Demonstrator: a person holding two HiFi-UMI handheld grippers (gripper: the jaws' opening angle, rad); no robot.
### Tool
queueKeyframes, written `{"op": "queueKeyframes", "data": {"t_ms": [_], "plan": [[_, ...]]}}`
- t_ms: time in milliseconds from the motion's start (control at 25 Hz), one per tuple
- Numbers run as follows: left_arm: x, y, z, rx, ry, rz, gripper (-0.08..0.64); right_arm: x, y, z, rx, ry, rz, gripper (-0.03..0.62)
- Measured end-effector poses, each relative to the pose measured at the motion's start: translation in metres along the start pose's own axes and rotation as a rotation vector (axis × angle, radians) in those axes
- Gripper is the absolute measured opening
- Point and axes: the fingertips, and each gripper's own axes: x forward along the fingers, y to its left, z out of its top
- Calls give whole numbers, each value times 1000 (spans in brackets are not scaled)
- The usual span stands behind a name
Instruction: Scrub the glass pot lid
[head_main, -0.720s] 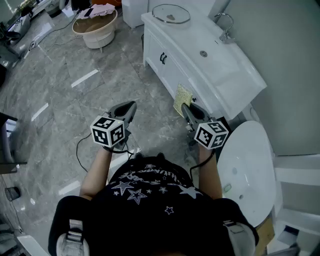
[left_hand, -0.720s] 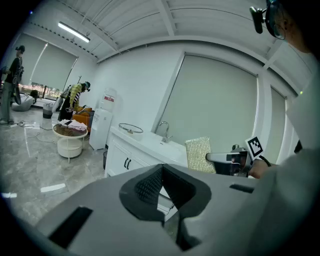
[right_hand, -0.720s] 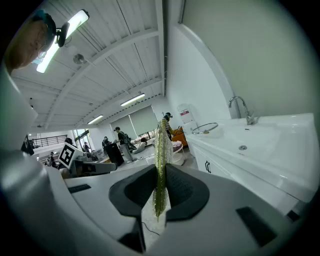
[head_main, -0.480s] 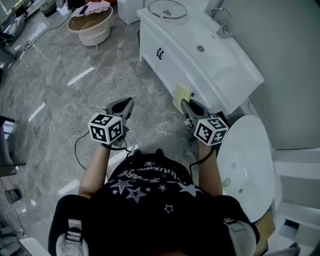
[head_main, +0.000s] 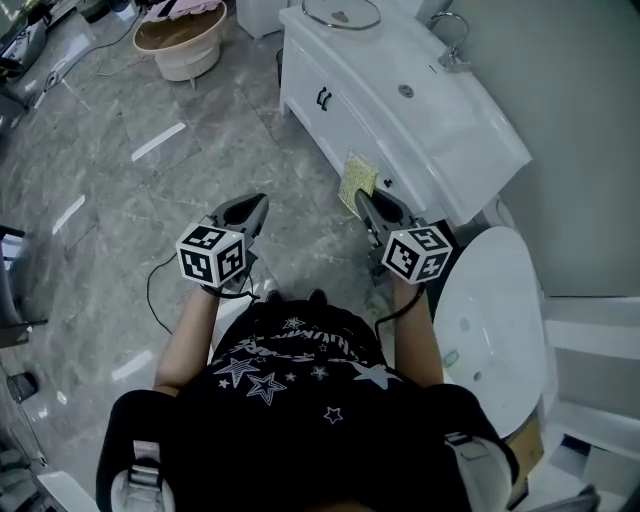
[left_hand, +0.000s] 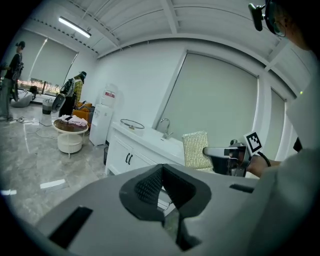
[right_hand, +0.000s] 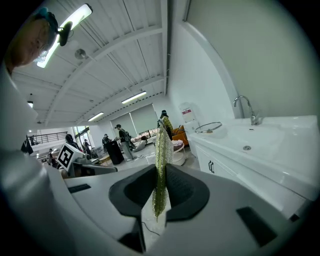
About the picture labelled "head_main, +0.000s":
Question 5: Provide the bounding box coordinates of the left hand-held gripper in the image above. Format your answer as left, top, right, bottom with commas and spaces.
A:
175, 192, 271, 301

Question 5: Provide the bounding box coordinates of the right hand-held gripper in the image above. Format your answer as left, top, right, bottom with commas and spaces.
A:
353, 188, 454, 289

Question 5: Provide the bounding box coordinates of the yellow sponge cloth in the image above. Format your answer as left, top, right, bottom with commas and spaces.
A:
338, 148, 380, 220

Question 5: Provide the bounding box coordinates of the glass vessel sink bowl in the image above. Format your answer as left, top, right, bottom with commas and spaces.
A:
301, 0, 382, 30

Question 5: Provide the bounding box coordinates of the person's left forearm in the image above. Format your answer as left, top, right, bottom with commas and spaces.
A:
153, 287, 221, 396

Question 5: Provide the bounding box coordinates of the person's right forearm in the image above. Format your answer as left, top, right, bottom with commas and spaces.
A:
392, 279, 446, 386

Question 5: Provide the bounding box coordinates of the white washbasin cabinet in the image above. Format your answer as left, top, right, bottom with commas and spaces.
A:
277, 4, 534, 226

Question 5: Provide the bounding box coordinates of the white toilet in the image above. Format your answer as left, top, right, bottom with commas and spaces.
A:
433, 226, 549, 441

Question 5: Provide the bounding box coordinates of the chrome faucet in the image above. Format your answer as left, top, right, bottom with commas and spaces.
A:
430, 12, 472, 74

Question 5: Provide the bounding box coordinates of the round beige side table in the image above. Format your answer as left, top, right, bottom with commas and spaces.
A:
132, 0, 228, 83

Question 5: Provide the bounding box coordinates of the black star-print shirt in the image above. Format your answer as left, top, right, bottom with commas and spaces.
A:
94, 299, 521, 512

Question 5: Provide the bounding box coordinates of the pink cloth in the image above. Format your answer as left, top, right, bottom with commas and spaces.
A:
144, 0, 221, 21

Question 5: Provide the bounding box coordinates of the black metal stand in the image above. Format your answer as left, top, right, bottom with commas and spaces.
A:
0, 224, 49, 349

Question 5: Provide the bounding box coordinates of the wooden toilet base board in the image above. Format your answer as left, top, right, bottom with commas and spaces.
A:
504, 417, 546, 501

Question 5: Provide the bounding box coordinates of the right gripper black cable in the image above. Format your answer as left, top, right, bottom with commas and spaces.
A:
374, 282, 427, 341

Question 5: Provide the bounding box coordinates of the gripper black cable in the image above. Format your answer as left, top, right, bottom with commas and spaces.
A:
146, 252, 261, 334
374, 282, 427, 341

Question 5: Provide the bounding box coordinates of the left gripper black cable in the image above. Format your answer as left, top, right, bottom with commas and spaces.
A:
146, 252, 261, 334

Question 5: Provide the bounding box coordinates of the thin floor cable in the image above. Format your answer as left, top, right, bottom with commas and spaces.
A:
44, 9, 151, 96

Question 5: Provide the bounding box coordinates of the grey harness strap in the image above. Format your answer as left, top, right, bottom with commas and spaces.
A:
444, 429, 511, 501
109, 439, 176, 512

